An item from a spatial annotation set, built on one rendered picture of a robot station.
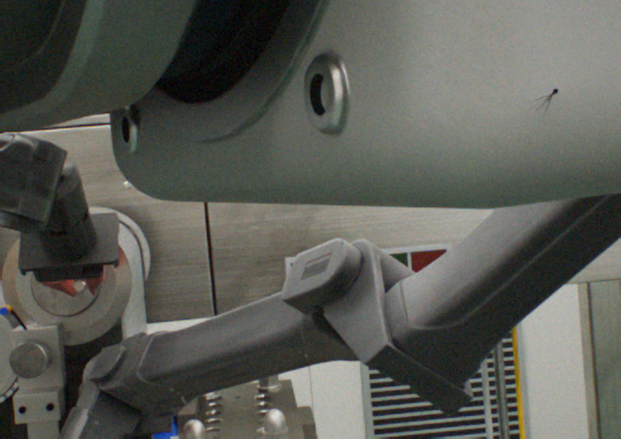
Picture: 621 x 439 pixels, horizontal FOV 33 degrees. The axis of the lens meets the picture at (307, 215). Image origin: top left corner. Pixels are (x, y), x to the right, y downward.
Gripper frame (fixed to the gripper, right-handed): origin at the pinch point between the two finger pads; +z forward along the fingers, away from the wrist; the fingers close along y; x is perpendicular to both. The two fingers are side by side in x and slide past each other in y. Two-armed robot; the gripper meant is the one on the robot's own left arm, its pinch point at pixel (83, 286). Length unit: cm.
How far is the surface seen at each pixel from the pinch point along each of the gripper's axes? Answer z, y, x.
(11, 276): 2.0, -8.6, 3.6
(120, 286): 3.4, 3.7, 1.9
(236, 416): 29.9, 15.5, -2.7
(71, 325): 5.8, -2.3, -1.3
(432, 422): 264, 84, 104
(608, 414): 63, 77, 8
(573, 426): 269, 138, 99
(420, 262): 31, 45, 20
